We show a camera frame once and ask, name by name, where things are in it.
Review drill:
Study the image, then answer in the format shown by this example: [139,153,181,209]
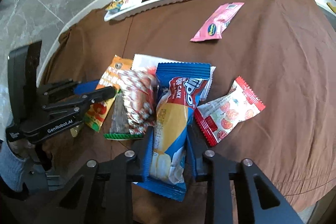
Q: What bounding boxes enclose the red white hawthorn packet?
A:
[194,76,265,147]

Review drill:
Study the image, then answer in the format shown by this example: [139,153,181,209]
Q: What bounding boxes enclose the blue Tipo cake packet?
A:
[139,63,211,202]

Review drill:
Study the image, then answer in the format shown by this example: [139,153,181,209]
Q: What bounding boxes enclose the white snack packet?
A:
[131,54,216,101]

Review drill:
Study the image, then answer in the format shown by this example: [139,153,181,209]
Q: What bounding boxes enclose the gold foil snack packet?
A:
[70,124,84,138]

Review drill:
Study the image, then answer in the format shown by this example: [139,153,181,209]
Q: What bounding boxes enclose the pink wafer snack packet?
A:
[190,2,244,42]

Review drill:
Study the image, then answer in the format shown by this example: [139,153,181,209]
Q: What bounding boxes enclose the yellow sponge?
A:
[327,2,336,14]

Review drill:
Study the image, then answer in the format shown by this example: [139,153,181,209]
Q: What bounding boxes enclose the brown tablecloth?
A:
[42,0,335,211]

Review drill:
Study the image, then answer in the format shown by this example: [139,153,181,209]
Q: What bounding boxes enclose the panda cartoon snack packet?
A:
[105,0,128,14]

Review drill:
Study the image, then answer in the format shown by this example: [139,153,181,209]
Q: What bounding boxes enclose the grey sleeve forearm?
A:
[1,140,34,193]

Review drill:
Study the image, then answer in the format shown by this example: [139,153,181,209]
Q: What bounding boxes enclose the orange cartoon snack packet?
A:
[84,55,133,132]

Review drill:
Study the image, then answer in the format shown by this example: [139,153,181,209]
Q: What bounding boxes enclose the brown patterned snack packet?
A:
[118,70,155,135]

